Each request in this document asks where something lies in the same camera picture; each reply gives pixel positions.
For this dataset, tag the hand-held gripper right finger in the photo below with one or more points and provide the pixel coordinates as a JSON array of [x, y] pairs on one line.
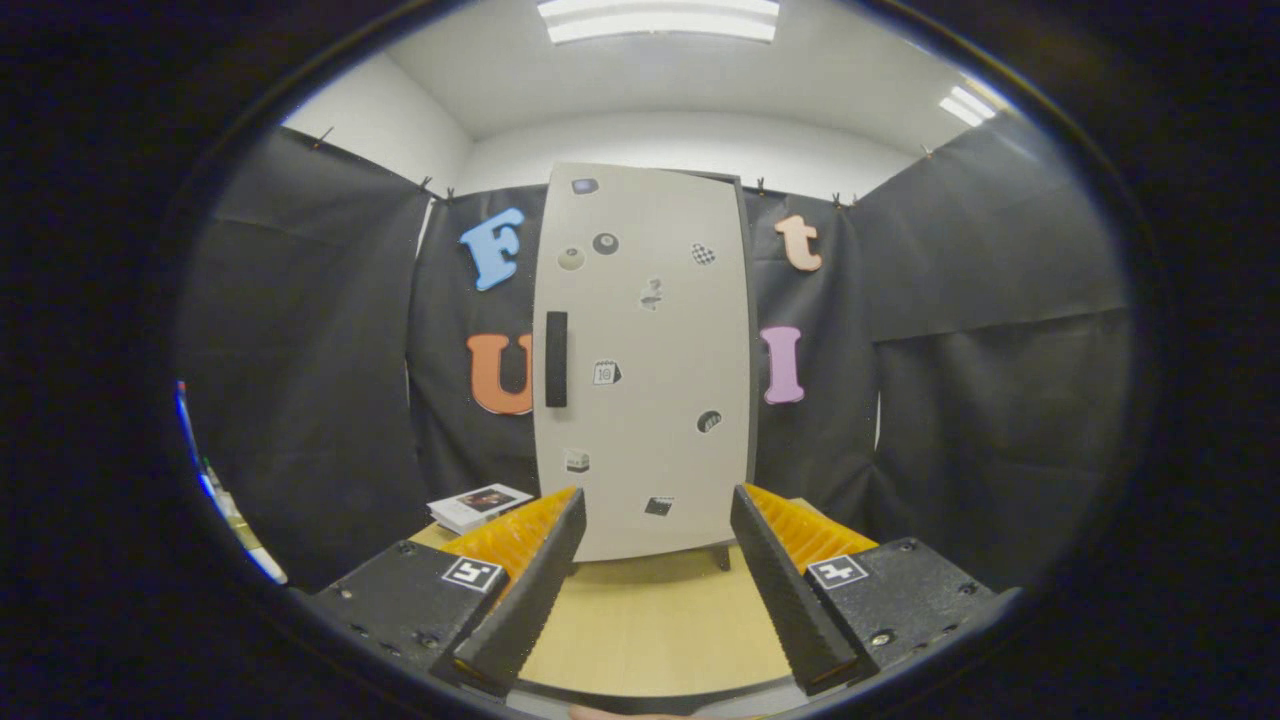
[[785, 590]]

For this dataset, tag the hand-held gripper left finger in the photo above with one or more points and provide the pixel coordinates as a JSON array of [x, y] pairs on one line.
[[530, 600]]

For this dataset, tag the grey shoe cabinet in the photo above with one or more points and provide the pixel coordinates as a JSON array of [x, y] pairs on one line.
[[750, 330]]

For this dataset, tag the colourful clutter pile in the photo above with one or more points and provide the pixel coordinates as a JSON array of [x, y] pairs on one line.
[[225, 505]]

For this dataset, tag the black backdrop cloth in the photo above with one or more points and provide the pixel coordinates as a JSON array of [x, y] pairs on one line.
[[300, 350]]

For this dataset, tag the ceiling light panel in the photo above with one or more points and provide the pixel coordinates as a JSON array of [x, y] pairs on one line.
[[968, 106], [660, 20]]

